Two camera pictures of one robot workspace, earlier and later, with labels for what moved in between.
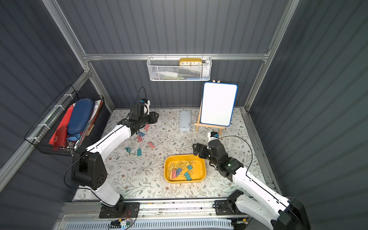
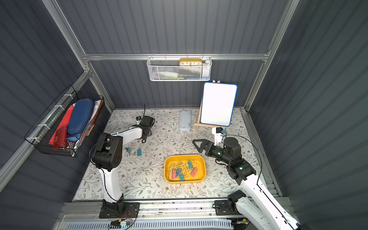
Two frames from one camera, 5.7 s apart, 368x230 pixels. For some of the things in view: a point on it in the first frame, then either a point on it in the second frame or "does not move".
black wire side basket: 63,133 does not move
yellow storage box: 183,168 does not move
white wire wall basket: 179,68 does not move
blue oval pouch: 80,115 does not move
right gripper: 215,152 to 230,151
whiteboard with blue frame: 218,103 does not move
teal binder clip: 188,176 to 181,177
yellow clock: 190,62 does not move
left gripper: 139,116 to 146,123
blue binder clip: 178,171 does not move
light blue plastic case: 184,120 does not move
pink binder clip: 151,145 to 194,171
